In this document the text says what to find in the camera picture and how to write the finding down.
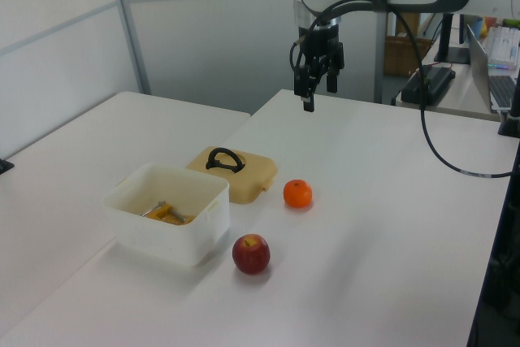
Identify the black pole foot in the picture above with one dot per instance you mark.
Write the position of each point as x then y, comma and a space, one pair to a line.
508, 125

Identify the small black table clamp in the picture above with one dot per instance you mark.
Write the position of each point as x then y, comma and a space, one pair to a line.
5, 166

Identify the yellow clamp tool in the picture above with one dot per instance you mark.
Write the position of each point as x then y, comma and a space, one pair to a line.
164, 213

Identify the orange mandarin fruit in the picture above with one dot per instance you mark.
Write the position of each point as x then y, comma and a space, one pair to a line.
297, 193

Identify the white plastic container box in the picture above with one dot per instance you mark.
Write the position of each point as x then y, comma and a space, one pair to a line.
162, 241

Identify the silver laptop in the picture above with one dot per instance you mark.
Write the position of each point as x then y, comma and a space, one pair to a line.
481, 66

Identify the black box on desk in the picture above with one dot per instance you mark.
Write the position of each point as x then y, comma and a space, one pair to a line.
434, 83

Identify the red apple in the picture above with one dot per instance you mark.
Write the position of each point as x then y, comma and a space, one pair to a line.
250, 255

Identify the black rig frame pole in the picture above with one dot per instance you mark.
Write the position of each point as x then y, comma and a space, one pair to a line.
501, 282

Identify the white keyboard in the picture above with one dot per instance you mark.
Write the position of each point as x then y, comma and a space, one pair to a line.
505, 46

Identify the black monitor stand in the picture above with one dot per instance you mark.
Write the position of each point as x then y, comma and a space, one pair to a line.
449, 44

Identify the grey partition edge post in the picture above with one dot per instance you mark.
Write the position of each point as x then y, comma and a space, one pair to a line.
379, 58

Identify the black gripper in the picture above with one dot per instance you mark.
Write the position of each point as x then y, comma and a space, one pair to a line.
319, 42

